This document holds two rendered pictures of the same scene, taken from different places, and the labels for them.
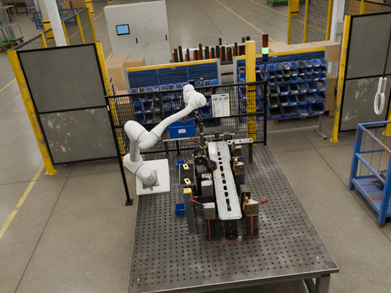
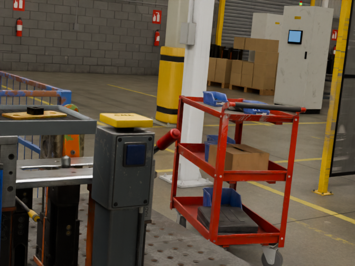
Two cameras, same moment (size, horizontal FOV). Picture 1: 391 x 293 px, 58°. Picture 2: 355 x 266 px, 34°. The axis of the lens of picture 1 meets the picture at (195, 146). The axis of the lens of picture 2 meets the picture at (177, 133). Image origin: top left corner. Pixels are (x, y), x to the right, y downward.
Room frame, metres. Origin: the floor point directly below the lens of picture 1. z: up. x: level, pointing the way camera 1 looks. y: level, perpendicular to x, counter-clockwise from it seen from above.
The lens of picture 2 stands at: (2.84, 0.85, 1.29)
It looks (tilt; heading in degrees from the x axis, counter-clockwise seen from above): 10 degrees down; 237
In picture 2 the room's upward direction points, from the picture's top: 5 degrees clockwise
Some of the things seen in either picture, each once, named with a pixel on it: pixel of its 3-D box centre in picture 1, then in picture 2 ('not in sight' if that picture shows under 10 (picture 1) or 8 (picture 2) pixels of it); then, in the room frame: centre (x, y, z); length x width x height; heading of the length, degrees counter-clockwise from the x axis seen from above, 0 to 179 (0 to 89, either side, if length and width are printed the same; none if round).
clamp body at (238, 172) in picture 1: (239, 178); not in sight; (2.98, -0.41, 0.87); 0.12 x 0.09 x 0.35; 89
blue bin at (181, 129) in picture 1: (181, 128); not in sight; (3.83, 0.14, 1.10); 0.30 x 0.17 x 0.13; 90
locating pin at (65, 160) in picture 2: not in sight; (65, 164); (2.40, -0.23, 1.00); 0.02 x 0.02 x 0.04
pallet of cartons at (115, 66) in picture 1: (130, 82); not in sight; (7.89, 1.36, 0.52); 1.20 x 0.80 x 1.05; 179
